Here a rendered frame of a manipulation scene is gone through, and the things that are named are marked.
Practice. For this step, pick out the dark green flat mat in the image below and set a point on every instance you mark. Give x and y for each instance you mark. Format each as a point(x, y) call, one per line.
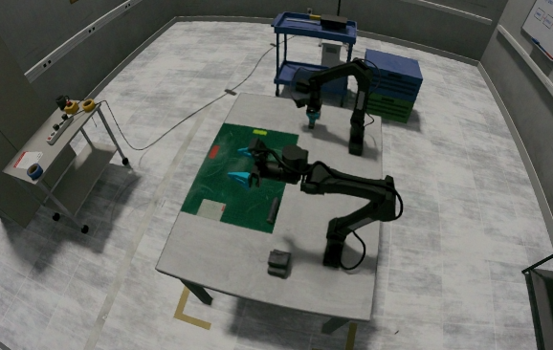
point(216, 196)

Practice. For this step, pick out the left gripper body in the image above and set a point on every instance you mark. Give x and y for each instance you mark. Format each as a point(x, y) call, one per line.
point(263, 169)

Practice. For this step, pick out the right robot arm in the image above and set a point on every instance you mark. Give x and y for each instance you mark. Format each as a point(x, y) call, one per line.
point(363, 77)

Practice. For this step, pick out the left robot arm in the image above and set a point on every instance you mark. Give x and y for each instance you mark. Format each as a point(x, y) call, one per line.
point(319, 181)

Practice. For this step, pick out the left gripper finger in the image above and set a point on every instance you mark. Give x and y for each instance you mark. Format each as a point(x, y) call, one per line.
point(242, 175)
point(242, 152)

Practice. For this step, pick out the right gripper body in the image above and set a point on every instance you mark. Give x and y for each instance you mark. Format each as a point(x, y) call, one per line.
point(312, 104)

